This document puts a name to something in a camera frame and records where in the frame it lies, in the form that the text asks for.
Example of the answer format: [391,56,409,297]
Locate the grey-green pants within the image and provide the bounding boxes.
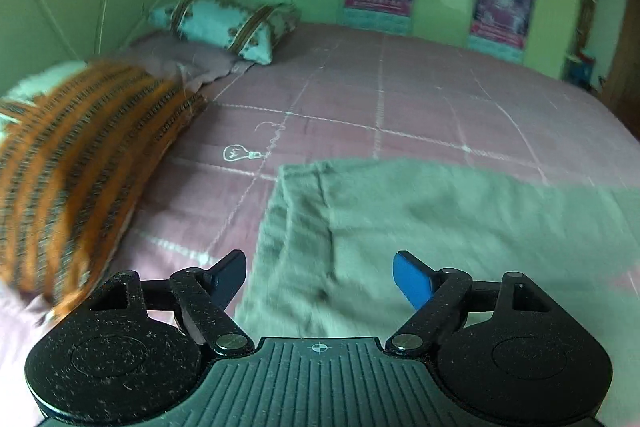
[234,159,639,426]

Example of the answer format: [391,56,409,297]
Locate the brown wooden door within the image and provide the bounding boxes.
[599,0,639,138]

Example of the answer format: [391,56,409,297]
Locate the white floral pillow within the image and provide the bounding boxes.
[149,0,300,65]

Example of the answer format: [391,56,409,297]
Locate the folded mauve blanket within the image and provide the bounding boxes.
[111,31,253,92]

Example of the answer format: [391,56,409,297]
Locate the pink quilted bedsheet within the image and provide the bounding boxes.
[122,25,639,277]

